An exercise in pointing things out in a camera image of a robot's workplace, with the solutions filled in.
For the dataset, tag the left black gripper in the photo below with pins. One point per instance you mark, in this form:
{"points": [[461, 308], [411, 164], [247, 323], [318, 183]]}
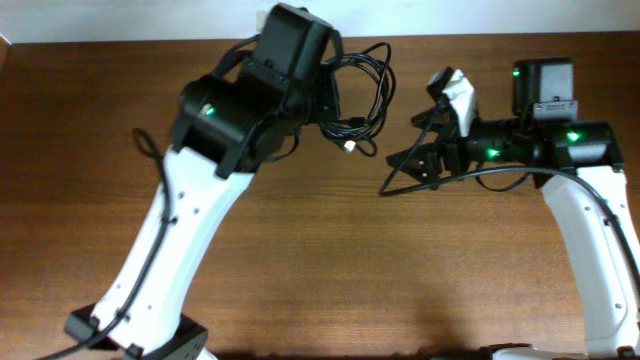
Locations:
{"points": [[327, 89]]}

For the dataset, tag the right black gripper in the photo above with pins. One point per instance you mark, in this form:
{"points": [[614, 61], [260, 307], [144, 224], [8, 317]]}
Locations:
{"points": [[451, 142]]}

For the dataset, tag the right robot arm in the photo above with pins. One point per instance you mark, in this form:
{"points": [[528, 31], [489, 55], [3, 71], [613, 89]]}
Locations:
{"points": [[578, 167]]}

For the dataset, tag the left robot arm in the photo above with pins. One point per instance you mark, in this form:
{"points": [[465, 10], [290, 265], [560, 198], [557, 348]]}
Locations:
{"points": [[230, 121]]}

